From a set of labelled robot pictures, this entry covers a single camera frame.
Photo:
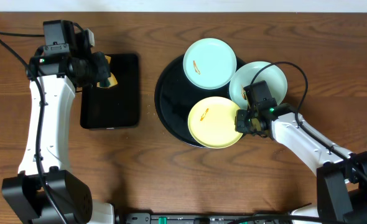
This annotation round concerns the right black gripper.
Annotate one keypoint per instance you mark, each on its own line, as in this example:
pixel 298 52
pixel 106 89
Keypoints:
pixel 244 123

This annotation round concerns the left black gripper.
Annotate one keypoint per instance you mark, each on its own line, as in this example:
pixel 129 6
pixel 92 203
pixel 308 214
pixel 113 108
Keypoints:
pixel 101 69

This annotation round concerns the light blue plate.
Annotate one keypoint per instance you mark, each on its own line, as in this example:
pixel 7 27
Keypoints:
pixel 209 63
pixel 274 77

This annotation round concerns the green yellow sponge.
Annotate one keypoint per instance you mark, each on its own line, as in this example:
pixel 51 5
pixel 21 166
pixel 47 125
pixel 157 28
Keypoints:
pixel 110 81

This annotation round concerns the yellow plate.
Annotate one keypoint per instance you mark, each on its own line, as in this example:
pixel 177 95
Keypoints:
pixel 211 122

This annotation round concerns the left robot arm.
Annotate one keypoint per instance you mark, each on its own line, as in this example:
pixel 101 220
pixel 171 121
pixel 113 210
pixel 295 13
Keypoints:
pixel 44 190

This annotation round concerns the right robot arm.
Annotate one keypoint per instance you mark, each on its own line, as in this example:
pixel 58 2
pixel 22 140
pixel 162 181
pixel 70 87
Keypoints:
pixel 341 174

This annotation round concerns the black rectangular tray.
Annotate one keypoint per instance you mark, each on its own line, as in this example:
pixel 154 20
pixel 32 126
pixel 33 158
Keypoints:
pixel 117 106

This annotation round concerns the round black tray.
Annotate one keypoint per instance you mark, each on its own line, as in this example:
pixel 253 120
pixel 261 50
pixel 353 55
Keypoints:
pixel 175 96

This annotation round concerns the light blue plate back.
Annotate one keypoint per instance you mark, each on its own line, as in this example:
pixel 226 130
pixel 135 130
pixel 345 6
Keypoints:
pixel 209 63

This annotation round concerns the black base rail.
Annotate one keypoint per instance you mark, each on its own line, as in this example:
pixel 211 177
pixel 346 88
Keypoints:
pixel 183 218

